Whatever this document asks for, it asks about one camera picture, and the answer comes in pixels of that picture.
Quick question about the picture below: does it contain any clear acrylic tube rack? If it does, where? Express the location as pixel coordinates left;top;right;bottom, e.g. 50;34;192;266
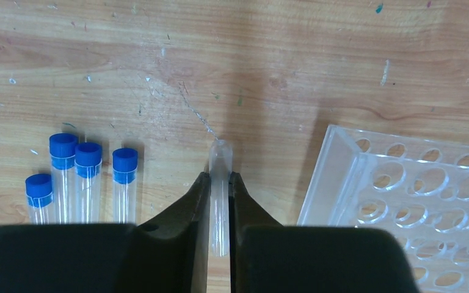
297;125;469;292

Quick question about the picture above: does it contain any clear test tube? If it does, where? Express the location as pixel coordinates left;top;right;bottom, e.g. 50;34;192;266
208;140;233;257

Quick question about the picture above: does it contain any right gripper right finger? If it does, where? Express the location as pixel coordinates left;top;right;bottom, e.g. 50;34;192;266
228;172;419;292

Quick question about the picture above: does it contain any blue capped tube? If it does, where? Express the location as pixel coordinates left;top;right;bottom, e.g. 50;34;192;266
49;133;78;224
25;173;56;224
75;142;103;223
112;148;138;223

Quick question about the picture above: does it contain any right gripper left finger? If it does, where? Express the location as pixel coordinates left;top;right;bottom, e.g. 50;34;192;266
0;172;210;292

